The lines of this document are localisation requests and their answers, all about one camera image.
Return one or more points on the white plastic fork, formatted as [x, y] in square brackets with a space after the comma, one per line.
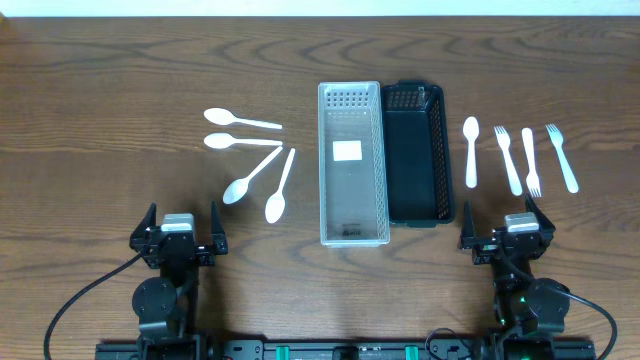
[557, 141]
[532, 178]
[504, 143]

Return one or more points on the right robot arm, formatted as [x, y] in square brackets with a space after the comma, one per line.
[530, 310]

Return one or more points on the black plastic basket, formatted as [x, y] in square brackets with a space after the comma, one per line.
[418, 166]

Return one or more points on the clear plastic basket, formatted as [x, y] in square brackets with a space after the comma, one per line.
[352, 171]

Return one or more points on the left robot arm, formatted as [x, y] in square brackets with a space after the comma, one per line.
[166, 304]

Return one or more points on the white plastic spoon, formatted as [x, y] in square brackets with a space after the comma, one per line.
[276, 203]
[471, 132]
[239, 187]
[224, 117]
[226, 140]

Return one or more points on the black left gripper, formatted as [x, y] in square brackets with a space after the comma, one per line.
[178, 248]

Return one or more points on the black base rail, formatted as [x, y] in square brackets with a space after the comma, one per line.
[257, 350]

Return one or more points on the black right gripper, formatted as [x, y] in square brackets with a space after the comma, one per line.
[486, 250]

